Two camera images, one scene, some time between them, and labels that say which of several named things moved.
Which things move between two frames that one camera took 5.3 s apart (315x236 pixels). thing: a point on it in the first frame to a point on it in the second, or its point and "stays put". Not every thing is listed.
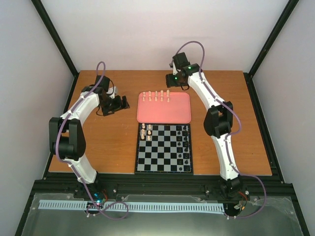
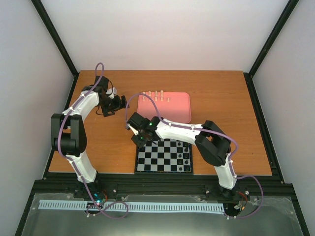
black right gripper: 169,83 to 140,143
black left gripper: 117,106 stays put
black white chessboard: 164,148 stays put
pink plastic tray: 174,108 stays put
